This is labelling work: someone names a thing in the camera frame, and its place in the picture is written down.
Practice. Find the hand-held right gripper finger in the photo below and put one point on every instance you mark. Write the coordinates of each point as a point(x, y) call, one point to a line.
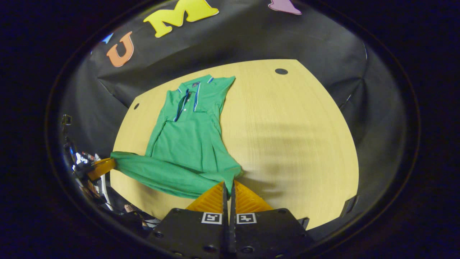
point(225, 205)
point(232, 205)

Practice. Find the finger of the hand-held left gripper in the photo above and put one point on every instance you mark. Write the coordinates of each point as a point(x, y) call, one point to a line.
point(102, 168)

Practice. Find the green T-shirt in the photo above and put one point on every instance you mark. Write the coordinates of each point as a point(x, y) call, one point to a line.
point(190, 144)

